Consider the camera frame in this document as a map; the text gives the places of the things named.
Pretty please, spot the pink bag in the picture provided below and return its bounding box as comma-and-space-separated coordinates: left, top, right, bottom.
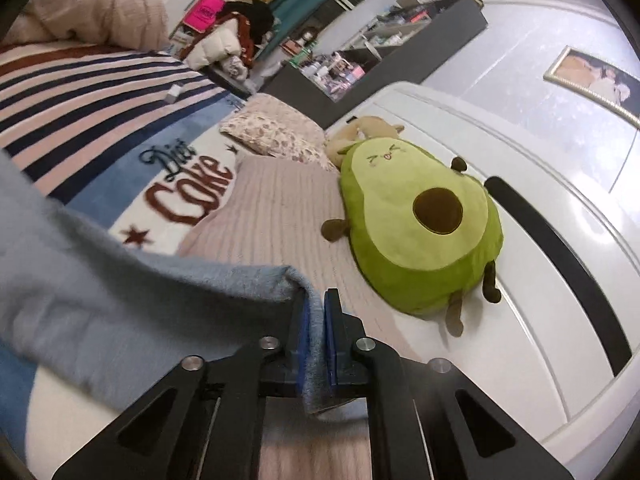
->
182, 0, 223, 33

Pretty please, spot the dark bookshelf desk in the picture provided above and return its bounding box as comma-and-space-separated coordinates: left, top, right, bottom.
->
260, 0, 488, 131

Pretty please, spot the striped printed blanket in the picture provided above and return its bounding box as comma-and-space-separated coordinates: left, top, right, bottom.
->
0, 42, 248, 466

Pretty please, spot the pink checked duvet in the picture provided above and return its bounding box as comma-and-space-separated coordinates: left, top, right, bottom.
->
0, 0, 171, 53

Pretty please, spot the black garment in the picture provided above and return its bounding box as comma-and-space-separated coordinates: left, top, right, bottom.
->
220, 0, 276, 43

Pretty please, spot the teal curtain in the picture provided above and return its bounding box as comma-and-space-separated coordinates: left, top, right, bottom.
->
235, 0, 373, 61

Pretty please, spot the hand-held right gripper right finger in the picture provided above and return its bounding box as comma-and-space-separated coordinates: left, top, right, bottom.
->
323, 287, 576, 480

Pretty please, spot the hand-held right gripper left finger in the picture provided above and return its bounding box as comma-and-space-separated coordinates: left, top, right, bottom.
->
52, 291, 313, 480

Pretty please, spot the floral pillow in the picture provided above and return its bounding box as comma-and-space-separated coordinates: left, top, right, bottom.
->
220, 92, 338, 171

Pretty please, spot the pink ribbed pillow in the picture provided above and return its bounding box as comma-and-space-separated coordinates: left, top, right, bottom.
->
176, 154, 428, 480

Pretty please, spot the red-brown garment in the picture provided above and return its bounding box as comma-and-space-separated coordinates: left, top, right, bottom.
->
180, 12, 253, 68

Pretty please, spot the framed wall photo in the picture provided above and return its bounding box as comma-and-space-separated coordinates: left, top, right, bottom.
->
543, 46, 640, 128

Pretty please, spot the tan plush toy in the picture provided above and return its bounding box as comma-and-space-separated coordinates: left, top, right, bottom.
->
324, 116, 406, 171

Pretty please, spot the white bed headboard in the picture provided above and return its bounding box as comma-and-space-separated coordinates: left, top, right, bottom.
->
325, 81, 640, 461

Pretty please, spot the white padded jacket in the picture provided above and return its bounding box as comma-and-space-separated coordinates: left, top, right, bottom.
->
187, 27, 251, 82

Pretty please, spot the green avocado plush toy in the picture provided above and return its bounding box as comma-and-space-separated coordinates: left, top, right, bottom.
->
320, 139, 505, 337

